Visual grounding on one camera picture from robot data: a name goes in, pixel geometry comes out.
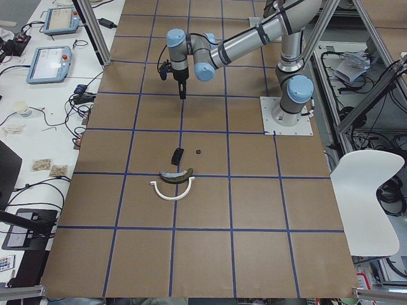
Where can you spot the white curved plastic arc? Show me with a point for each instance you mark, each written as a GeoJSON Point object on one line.
{"type": "Point", "coordinates": [172, 193]}

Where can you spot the black flat plate part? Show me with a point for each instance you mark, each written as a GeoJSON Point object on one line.
{"type": "Point", "coordinates": [177, 156]}

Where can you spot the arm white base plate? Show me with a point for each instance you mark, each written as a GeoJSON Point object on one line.
{"type": "Point", "coordinates": [278, 122]}

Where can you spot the blue teach pendant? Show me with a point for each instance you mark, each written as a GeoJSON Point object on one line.
{"type": "Point", "coordinates": [61, 21]}
{"type": "Point", "coordinates": [49, 65]}

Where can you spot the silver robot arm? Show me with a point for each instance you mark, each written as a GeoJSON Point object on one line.
{"type": "Point", "coordinates": [281, 19]}

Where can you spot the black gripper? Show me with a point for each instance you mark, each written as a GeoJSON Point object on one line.
{"type": "Point", "coordinates": [180, 75]}

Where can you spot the aluminium frame post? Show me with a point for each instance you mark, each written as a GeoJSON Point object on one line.
{"type": "Point", "coordinates": [89, 20]}

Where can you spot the curved brake shoe part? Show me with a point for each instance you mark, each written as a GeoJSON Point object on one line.
{"type": "Point", "coordinates": [178, 177]}

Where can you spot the white plastic chair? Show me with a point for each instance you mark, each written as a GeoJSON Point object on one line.
{"type": "Point", "coordinates": [356, 178]}

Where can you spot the black power adapter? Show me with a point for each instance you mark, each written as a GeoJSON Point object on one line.
{"type": "Point", "coordinates": [107, 23]}

